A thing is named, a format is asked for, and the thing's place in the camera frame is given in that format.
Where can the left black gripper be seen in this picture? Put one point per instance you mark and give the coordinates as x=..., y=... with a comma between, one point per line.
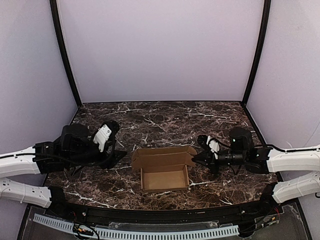
x=110, y=155

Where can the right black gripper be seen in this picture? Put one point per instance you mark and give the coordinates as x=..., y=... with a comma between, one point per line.
x=211, y=158

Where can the brown cardboard paper box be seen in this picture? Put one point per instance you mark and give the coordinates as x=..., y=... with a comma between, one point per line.
x=163, y=169

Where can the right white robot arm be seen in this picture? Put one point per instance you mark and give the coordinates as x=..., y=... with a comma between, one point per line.
x=264, y=159

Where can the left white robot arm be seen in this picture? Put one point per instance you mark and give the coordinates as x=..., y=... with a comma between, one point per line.
x=73, y=149

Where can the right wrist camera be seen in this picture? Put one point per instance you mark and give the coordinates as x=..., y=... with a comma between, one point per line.
x=208, y=143

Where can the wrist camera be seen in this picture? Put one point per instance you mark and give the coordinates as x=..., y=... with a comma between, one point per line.
x=208, y=143
x=105, y=132

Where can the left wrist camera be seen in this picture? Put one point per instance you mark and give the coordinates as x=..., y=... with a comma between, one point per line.
x=105, y=132

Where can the black front rail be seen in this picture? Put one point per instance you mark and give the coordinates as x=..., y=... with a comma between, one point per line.
x=240, y=214

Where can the right black frame post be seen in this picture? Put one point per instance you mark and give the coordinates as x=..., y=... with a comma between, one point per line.
x=258, y=51

